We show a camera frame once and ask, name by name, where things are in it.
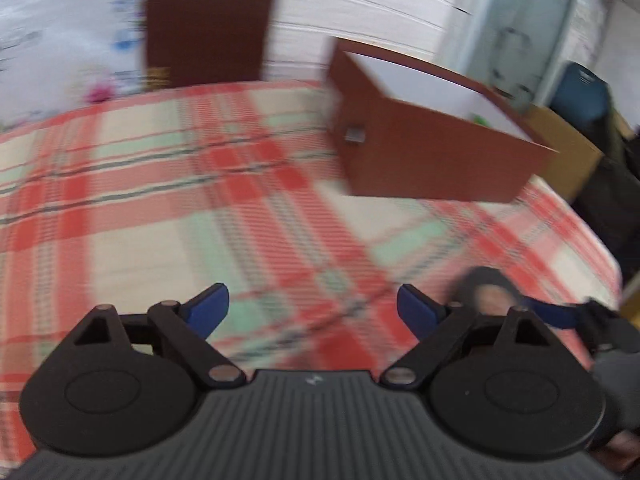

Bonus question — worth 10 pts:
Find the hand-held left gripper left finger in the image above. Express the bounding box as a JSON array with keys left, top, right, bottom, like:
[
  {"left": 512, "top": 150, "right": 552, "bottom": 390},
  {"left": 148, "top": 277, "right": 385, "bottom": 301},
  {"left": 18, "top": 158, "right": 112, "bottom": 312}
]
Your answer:
[{"left": 72, "top": 282, "right": 248, "bottom": 391}]

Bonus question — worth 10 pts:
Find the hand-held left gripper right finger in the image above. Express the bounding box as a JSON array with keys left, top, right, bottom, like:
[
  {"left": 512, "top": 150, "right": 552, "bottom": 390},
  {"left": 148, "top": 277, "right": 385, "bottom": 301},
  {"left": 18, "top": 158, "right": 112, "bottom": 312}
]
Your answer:
[{"left": 381, "top": 283, "right": 556, "bottom": 391}]

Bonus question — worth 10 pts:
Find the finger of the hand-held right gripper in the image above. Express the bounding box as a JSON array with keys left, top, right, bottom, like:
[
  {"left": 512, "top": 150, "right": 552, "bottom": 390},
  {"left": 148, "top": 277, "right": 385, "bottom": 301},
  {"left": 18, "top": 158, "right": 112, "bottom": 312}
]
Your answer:
[{"left": 520, "top": 297, "right": 588, "bottom": 332}]

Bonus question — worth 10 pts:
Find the black tape roll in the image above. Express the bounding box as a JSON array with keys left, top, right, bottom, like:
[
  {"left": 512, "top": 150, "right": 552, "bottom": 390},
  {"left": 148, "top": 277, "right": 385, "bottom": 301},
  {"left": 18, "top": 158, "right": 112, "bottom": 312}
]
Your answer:
[{"left": 447, "top": 266, "right": 526, "bottom": 318}]

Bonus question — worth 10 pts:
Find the brown box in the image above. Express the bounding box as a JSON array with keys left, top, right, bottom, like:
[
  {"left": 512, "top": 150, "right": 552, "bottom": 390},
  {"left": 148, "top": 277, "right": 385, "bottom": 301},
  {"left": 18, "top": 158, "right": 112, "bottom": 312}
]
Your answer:
[{"left": 325, "top": 37, "right": 560, "bottom": 205}]

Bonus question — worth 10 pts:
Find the red plaid blanket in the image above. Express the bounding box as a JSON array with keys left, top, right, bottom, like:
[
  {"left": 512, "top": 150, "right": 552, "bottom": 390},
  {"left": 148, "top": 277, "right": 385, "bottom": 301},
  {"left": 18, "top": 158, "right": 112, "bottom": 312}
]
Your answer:
[{"left": 0, "top": 79, "right": 623, "bottom": 480}]

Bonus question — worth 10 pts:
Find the dark cloth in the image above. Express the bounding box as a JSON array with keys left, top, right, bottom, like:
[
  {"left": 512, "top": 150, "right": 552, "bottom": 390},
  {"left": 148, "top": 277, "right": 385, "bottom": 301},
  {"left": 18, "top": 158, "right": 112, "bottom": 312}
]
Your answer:
[{"left": 570, "top": 110, "right": 640, "bottom": 281}]

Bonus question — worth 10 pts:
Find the cardboard box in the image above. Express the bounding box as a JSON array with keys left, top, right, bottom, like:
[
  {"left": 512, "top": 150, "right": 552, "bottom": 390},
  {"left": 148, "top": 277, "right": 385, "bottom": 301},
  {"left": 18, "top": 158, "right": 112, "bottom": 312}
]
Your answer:
[{"left": 520, "top": 105, "right": 606, "bottom": 201}]

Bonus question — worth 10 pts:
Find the dark blue object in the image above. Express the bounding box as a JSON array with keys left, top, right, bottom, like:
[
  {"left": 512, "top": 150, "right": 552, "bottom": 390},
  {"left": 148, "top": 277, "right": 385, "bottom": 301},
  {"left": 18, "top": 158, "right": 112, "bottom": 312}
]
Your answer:
[{"left": 550, "top": 60, "right": 613, "bottom": 121}]

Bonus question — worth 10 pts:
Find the brown wooden headboard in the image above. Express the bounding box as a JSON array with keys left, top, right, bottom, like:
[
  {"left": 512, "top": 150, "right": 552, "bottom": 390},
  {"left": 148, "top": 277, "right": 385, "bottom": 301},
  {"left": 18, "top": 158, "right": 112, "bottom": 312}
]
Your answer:
[{"left": 145, "top": 0, "right": 280, "bottom": 92}]

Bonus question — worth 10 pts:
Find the pale grey door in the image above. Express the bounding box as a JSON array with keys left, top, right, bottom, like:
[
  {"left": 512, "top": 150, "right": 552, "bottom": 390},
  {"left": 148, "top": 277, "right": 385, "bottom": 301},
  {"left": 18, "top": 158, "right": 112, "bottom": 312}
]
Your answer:
[{"left": 440, "top": 0, "right": 586, "bottom": 111}]

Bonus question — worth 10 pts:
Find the floral printed plastic sheet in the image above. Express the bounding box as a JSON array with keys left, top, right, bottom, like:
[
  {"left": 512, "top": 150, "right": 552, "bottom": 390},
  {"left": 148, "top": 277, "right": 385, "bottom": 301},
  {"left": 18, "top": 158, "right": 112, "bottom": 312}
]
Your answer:
[{"left": 0, "top": 0, "right": 151, "bottom": 131}]

